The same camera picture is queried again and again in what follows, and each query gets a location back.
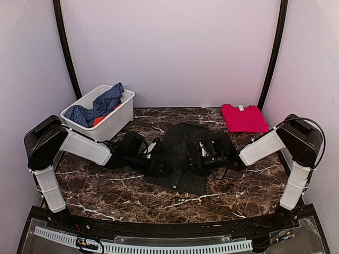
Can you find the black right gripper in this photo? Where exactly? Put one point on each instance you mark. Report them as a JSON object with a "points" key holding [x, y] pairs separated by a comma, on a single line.
{"points": [[204, 166]]}

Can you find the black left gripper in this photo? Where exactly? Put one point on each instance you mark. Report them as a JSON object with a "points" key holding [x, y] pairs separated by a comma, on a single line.
{"points": [[149, 168]]}

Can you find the black striped garment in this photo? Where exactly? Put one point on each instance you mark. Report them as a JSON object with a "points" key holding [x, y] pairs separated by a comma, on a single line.
{"points": [[181, 142]]}

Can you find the red t-shirt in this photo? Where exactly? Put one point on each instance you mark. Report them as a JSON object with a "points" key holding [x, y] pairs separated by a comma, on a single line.
{"points": [[244, 119]]}

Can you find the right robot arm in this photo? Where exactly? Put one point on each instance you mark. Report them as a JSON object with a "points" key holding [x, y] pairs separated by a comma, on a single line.
{"points": [[303, 138]]}

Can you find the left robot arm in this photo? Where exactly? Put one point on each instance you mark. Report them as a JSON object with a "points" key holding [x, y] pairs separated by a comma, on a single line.
{"points": [[45, 142]]}

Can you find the white plastic laundry bin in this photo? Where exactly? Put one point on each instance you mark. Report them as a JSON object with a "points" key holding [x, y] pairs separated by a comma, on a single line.
{"points": [[112, 124]]}

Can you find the orange red garment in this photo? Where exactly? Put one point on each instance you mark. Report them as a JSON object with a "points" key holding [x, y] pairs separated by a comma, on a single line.
{"points": [[101, 118]]}

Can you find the blue checkered garment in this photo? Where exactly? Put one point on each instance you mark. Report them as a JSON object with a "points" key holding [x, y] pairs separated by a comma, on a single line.
{"points": [[101, 107]]}

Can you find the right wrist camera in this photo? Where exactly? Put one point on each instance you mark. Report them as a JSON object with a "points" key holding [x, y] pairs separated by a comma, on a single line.
{"points": [[222, 144]]}

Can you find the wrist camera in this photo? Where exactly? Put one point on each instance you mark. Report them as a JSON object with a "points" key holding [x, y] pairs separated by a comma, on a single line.
{"points": [[222, 144], [135, 144]]}

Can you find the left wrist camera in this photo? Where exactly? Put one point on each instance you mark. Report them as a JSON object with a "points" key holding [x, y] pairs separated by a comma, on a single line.
{"points": [[135, 144]]}

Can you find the white slotted cable duct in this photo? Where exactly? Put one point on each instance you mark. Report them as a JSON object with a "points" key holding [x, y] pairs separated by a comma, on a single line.
{"points": [[146, 245]]}

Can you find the black front rail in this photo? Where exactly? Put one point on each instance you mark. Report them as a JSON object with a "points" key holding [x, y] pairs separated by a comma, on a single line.
{"points": [[257, 227]]}

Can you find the black frame post right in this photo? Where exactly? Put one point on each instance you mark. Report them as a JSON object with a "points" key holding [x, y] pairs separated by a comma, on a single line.
{"points": [[274, 53]]}

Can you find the black frame post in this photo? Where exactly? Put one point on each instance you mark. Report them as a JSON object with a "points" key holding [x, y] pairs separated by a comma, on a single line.
{"points": [[65, 48], [274, 53]]}

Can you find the black frame post left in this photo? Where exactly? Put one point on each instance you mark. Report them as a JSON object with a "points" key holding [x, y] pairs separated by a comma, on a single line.
{"points": [[65, 48]]}

